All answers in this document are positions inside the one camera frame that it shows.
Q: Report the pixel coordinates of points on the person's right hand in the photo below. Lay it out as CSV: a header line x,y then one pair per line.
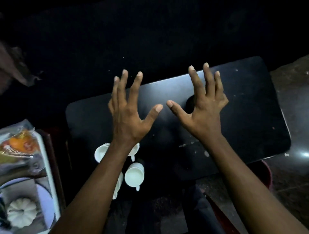
x,y
205,118

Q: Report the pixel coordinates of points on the person's left middle finger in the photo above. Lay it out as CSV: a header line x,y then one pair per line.
x,y
122,85

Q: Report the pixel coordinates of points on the person's dark trousers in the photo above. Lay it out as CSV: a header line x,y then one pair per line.
x,y
169,212

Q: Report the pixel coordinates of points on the person's right forearm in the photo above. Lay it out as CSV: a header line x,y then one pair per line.
x,y
246,190

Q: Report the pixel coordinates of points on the person's left little finger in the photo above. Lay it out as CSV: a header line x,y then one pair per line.
x,y
110,106

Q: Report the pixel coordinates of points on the white pumpkin ornament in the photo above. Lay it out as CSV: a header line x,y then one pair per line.
x,y
22,212

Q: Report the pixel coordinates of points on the person's right middle finger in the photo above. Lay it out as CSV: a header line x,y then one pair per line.
x,y
209,78

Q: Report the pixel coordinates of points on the white tray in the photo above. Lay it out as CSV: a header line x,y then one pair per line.
x,y
45,164

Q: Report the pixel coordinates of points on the person's left forearm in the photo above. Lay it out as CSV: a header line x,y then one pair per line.
x,y
96,188

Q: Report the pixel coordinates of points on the white cup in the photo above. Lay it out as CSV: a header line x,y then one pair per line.
x,y
134,176
134,150
100,152
117,185

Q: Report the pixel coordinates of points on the person's right little finger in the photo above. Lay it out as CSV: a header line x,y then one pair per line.
x,y
224,101

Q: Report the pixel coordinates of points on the brown cloth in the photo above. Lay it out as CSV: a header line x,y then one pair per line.
x,y
12,67

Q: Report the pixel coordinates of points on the pale blue plate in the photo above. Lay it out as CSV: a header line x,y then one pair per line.
x,y
47,205

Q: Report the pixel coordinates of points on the clear packet with orange print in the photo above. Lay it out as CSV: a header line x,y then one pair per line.
x,y
19,144

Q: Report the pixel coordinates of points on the dark red bucket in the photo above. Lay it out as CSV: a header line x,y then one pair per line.
x,y
262,172

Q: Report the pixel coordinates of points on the person's left hand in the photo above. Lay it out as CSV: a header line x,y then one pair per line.
x,y
126,118

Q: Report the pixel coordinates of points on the person's left thumb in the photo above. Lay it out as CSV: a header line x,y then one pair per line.
x,y
152,115

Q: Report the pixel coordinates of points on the person's right thumb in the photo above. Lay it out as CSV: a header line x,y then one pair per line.
x,y
177,111

